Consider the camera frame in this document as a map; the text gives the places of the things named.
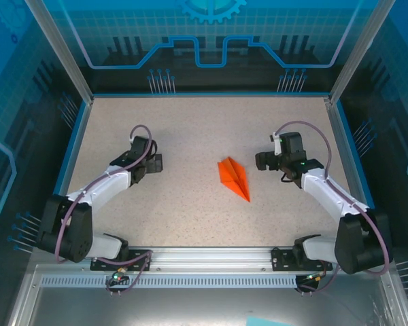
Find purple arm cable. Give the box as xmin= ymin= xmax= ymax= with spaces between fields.
xmin=273 ymin=120 xmax=394 ymax=295
xmin=54 ymin=124 xmax=154 ymax=296

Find blue printed side panel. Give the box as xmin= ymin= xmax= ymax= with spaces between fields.
xmin=0 ymin=0 xmax=89 ymax=326
xmin=336 ymin=0 xmax=408 ymax=326

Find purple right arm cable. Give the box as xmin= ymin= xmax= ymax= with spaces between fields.
xmin=273 ymin=120 xmax=394 ymax=295

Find blue table edge strip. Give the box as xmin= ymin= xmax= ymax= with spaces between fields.
xmin=91 ymin=90 xmax=330 ymax=98

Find slotted metal cable duct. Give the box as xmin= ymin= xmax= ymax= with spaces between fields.
xmin=40 ymin=275 xmax=299 ymax=289

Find orange paper sheet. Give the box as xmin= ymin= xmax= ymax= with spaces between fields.
xmin=217 ymin=156 xmax=252 ymax=203

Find aluminium mounting rail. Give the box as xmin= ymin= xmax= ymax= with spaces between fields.
xmin=32 ymin=247 xmax=394 ymax=272

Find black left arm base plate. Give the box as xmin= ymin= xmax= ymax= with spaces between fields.
xmin=90 ymin=249 xmax=154 ymax=272

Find light blue paper sheet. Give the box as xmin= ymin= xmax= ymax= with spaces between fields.
xmin=246 ymin=316 xmax=286 ymax=326

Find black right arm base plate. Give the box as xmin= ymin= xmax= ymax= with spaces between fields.
xmin=271 ymin=247 xmax=334 ymax=272

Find blue printed back panel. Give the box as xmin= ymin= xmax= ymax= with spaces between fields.
xmin=42 ymin=0 xmax=378 ymax=94

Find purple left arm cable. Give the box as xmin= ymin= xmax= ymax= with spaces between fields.
xmin=54 ymin=124 xmax=154 ymax=296

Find aluminium frame post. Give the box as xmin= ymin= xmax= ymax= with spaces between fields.
xmin=328 ymin=0 xmax=397 ymax=105
xmin=24 ymin=0 xmax=95 ymax=105

